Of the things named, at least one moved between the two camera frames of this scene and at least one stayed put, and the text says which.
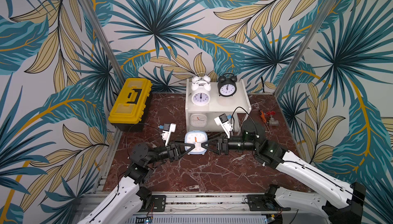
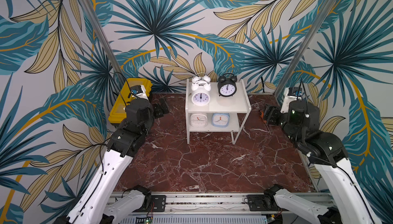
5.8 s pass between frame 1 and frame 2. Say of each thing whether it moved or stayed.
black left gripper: moved
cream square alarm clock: stayed
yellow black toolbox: stayed
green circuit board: stayed
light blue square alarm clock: moved
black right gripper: moved
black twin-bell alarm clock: stayed
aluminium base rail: stayed
